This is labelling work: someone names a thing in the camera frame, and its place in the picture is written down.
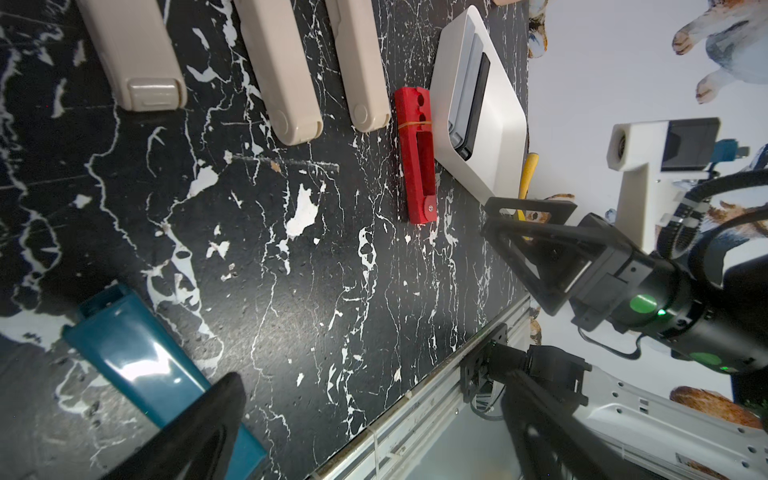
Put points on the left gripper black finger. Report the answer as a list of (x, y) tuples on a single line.
[(203, 442)]

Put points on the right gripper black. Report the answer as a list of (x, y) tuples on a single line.
[(723, 328)]

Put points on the black plier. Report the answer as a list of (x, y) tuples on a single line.
[(468, 123)]

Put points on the teal plier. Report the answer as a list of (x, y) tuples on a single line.
[(118, 335)]

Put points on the grey plier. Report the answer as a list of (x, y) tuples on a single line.
[(465, 87)]

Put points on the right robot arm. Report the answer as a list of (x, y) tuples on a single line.
[(570, 419)]

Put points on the white storage tray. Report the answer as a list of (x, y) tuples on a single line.
[(495, 168)]

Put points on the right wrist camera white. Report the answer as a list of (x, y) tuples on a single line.
[(658, 160)]

